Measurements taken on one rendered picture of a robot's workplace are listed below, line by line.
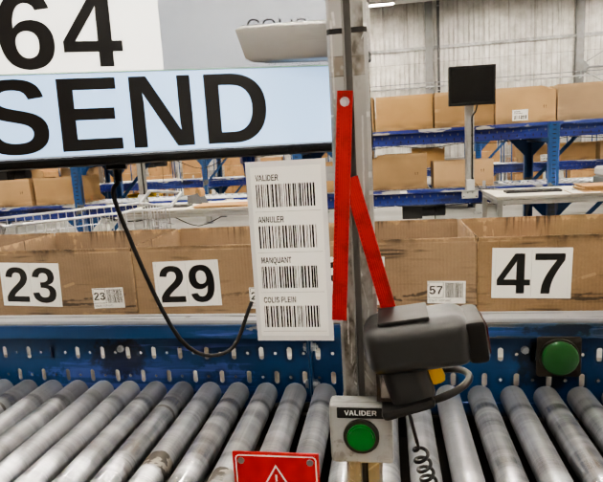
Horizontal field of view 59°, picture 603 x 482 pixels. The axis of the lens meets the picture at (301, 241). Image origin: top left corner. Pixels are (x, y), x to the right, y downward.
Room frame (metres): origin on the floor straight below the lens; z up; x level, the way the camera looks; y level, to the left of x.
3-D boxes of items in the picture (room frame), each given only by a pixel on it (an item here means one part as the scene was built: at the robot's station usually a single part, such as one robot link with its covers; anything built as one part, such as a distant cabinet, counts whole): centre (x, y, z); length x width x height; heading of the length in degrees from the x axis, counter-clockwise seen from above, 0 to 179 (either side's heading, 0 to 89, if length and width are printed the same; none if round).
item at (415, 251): (1.28, -0.20, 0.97); 0.39 x 0.29 x 0.17; 81
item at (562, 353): (1.01, -0.51, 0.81); 0.07 x 0.01 x 0.07; 81
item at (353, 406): (0.54, -0.05, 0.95); 0.07 x 0.03 x 0.07; 81
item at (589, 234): (1.22, -0.59, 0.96); 0.39 x 0.29 x 0.17; 81
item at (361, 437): (0.53, -0.05, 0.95); 0.03 x 0.02 x 0.03; 81
